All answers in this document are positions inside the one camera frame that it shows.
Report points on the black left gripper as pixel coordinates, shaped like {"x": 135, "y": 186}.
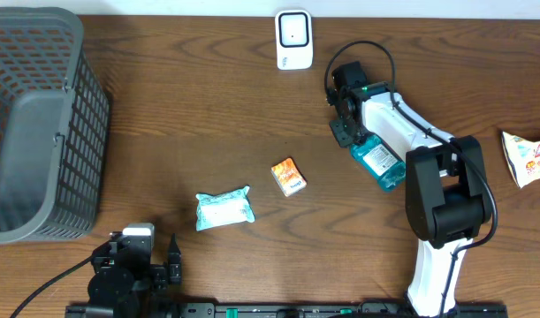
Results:
{"x": 163, "y": 274}

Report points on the grey plastic mesh basket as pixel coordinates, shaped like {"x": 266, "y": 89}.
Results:
{"x": 54, "y": 120}

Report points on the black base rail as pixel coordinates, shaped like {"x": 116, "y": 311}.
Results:
{"x": 209, "y": 310}

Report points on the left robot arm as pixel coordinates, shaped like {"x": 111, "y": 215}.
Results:
{"x": 127, "y": 284}

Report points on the teal white wipes pack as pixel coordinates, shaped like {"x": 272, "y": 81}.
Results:
{"x": 223, "y": 209}

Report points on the white barcode scanner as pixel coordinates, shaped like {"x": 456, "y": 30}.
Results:
{"x": 294, "y": 40}

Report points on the blue mouthwash bottle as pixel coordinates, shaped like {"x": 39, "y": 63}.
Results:
{"x": 385, "y": 167}

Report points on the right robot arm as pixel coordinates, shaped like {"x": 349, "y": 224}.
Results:
{"x": 447, "y": 198}

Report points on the yellow snack bag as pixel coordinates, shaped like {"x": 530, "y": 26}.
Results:
{"x": 522, "y": 158}

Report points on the orange small box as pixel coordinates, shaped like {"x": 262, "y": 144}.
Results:
{"x": 288, "y": 177}

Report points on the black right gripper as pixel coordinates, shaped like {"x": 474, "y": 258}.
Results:
{"x": 343, "y": 138}

